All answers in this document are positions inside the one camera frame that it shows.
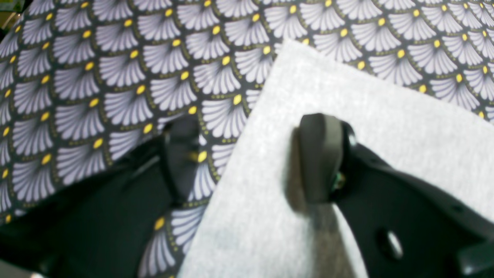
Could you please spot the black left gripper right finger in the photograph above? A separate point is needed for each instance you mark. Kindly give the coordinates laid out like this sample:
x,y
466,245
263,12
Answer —
x,y
403,226

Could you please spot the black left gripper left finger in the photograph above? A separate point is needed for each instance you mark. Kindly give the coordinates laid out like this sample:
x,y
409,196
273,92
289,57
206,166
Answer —
x,y
99,227

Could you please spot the light grey T-shirt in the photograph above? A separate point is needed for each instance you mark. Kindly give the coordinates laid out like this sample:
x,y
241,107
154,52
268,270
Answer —
x,y
259,223

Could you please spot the fan-patterned tablecloth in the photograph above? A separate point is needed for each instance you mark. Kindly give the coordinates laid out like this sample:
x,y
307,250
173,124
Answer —
x,y
85,81

